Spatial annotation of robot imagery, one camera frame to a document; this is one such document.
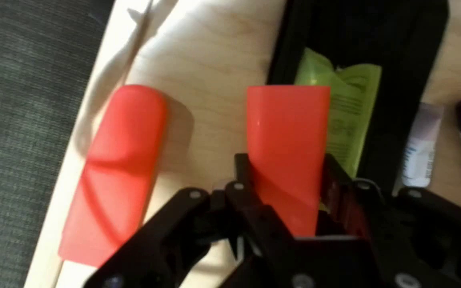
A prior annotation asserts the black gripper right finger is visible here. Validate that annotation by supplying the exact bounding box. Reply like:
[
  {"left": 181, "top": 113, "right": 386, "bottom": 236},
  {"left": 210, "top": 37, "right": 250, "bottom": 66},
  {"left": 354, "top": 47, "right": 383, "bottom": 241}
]
[{"left": 317, "top": 153, "right": 461, "bottom": 288}]

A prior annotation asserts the orange plastic object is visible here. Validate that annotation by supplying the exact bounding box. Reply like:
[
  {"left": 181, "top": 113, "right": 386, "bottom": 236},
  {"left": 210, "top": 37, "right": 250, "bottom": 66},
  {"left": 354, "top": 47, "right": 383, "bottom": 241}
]
[{"left": 245, "top": 85, "right": 332, "bottom": 239}]

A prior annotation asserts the green packet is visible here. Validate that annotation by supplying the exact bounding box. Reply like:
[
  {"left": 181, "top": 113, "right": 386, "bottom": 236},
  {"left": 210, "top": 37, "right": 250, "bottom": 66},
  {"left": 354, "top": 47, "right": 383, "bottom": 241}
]
[{"left": 293, "top": 47, "right": 383, "bottom": 181}]

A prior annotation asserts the white squeeze tube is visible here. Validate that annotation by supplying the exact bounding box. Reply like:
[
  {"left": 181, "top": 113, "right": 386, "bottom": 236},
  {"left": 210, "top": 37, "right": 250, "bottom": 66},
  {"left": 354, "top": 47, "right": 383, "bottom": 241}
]
[{"left": 401, "top": 101, "right": 446, "bottom": 189}]

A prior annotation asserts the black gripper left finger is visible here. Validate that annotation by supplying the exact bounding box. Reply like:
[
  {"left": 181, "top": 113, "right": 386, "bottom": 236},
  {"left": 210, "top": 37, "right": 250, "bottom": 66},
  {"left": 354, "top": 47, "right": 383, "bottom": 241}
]
[{"left": 84, "top": 153, "right": 297, "bottom": 288}]

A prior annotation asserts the red rounded silicone case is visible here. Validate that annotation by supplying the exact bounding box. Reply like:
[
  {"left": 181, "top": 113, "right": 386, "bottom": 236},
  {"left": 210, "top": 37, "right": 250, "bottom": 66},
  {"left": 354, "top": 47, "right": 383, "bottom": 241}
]
[{"left": 60, "top": 84, "right": 170, "bottom": 269}]

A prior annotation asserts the black tray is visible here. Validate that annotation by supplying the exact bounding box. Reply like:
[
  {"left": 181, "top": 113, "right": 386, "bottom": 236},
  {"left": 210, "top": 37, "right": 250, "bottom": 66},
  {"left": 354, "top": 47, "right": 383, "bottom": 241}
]
[{"left": 266, "top": 0, "right": 452, "bottom": 196}]

